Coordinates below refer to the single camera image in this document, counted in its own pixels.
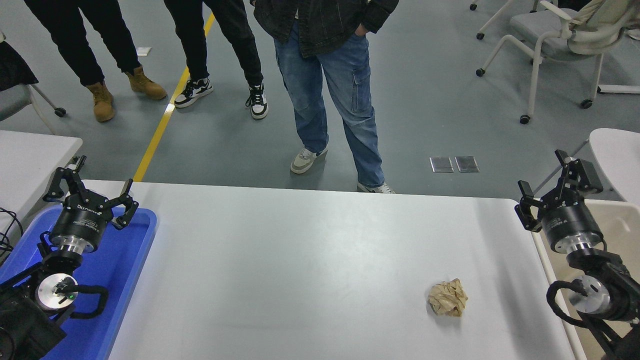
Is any white frame grey seat chair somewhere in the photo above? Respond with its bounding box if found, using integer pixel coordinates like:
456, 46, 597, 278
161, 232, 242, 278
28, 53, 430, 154
475, 0, 640, 125

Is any black cable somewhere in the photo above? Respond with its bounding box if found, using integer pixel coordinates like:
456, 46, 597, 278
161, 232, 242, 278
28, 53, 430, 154
0, 207, 24, 266

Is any tan paper ball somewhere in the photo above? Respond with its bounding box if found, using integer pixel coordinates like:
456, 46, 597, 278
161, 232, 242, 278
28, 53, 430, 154
427, 278, 469, 318

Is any white wheeled chair leg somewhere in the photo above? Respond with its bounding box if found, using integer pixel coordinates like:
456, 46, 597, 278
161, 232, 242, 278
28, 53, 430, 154
470, 0, 543, 41

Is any white round table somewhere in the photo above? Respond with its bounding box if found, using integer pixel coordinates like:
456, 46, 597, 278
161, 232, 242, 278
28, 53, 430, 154
530, 127, 640, 206

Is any large pale plastic bin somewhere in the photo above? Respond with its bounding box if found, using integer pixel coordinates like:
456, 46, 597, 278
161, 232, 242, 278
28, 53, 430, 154
521, 198, 640, 360

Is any blue plastic tray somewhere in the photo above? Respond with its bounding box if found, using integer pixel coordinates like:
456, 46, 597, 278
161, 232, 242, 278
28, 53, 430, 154
0, 205, 158, 360

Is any white side table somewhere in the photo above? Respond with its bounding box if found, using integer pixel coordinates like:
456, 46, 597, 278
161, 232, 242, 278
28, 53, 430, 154
0, 130, 83, 236

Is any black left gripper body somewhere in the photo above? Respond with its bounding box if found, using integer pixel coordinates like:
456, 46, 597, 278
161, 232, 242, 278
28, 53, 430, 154
49, 195, 115, 247

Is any person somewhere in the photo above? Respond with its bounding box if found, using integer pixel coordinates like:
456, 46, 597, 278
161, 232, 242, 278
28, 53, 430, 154
23, 0, 168, 123
163, 0, 270, 120
252, 0, 400, 194

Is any black cloth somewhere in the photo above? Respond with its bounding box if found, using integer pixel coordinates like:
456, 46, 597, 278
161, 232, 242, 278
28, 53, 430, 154
0, 40, 39, 92

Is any grey wheeled chair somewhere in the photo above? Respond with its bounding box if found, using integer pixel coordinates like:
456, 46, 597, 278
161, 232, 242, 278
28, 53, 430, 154
0, 32, 67, 136

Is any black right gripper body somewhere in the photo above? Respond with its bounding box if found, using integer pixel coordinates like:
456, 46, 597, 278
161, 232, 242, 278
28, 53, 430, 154
540, 201, 603, 248

